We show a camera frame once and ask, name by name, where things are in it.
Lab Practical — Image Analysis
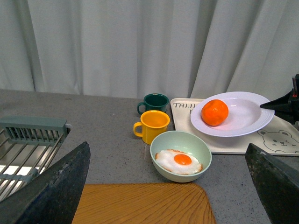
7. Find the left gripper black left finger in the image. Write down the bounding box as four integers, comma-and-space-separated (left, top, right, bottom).
0, 142, 91, 224

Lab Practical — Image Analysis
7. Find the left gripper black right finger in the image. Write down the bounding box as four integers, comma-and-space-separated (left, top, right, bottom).
245, 143, 299, 224

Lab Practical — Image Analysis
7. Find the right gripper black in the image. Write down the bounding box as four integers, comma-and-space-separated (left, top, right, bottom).
260, 74, 299, 124

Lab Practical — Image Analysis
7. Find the white round plate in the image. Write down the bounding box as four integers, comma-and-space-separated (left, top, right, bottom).
191, 91, 275, 137

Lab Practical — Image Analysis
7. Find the orange fruit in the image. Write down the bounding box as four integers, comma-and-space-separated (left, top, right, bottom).
201, 99, 229, 126

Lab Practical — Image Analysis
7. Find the cream bear serving tray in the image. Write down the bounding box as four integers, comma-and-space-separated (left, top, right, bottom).
170, 98, 299, 156

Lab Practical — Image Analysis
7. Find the green dish drying rack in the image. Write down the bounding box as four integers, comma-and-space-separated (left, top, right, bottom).
0, 116, 72, 200

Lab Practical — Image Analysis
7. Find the wooden cutting board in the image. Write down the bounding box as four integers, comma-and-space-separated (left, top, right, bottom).
72, 183, 216, 224

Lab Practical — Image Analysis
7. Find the fake fried egg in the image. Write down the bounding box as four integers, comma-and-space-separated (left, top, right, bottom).
155, 149, 203, 175

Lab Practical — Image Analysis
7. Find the light green bowl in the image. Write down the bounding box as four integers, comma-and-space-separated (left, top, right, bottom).
150, 131, 212, 183

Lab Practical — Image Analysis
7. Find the grey curtain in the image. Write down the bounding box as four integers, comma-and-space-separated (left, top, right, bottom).
0, 0, 299, 100

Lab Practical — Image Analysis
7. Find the yellow enamel mug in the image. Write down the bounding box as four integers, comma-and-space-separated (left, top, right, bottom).
133, 110, 170, 145

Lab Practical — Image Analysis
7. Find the dark green enamel mug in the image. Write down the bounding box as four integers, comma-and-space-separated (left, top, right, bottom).
137, 93, 169, 115

